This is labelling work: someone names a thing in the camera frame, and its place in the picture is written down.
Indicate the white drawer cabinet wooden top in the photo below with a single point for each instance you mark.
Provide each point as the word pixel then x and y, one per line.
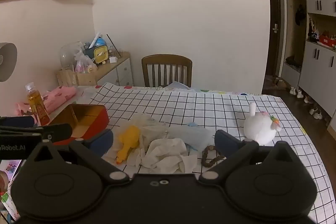
pixel 123 71

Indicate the dark teal holder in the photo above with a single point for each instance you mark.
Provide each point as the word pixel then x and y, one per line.
pixel 88 52

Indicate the white mesh cloth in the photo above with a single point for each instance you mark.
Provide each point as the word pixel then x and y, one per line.
pixel 151 125

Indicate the blue round toy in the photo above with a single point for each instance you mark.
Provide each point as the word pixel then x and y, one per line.
pixel 100 42

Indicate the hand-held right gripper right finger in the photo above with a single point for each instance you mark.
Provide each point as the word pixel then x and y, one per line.
pixel 225 142

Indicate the white shoe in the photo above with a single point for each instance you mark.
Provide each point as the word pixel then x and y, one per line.
pixel 300 94
pixel 313 111
pixel 293 90
pixel 308 100
pixel 318 115

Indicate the pale blue cloth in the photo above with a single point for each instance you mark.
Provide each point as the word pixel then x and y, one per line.
pixel 178 85

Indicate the clear plastic bag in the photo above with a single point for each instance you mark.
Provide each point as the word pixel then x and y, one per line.
pixel 84 64

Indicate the grey wardrobe cabinet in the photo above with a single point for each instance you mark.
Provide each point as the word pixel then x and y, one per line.
pixel 315 74

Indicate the yellow tissue box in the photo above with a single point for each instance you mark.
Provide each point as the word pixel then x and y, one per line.
pixel 100 54

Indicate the small white box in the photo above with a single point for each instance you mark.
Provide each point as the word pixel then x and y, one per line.
pixel 113 60

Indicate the colourful printed packet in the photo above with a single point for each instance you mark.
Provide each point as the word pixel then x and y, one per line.
pixel 10 169

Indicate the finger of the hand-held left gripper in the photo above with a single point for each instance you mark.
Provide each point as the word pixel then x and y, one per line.
pixel 57 130
pixel 18 121

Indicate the small blue cloth scrap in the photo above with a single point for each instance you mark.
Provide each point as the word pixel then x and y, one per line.
pixel 192 124

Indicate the yellow rubber chicken toy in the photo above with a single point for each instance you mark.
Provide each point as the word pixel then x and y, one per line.
pixel 128 138

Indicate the wooden chair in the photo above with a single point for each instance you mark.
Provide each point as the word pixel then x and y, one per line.
pixel 165 59

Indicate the amber tea bottle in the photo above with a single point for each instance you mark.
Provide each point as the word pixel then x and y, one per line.
pixel 36 103

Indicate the grey round fan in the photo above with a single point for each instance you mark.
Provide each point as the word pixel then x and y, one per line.
pixel 6 61

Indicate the white plush bunny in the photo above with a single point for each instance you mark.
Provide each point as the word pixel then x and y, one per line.
pixel 258 129

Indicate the clear glass vase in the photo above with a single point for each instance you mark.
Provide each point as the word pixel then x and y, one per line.
pixel 67 56

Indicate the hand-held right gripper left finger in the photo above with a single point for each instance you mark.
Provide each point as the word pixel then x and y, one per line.
pixel 101 140

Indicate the pink printed cloth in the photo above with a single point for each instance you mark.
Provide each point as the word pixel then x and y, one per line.
pixel 59 96

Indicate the red tin box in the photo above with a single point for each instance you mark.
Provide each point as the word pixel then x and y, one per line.
pixel 97 123

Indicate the dark entrance door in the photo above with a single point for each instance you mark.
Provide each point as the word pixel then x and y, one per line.
pixel 273 3

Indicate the thin black stick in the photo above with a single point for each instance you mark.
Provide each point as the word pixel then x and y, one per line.
pixel 113 45

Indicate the black grid white tablecloth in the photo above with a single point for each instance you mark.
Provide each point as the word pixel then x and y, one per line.
pixel 210 108

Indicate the wooden crate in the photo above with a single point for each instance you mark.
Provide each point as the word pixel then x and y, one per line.
pixel 84 79

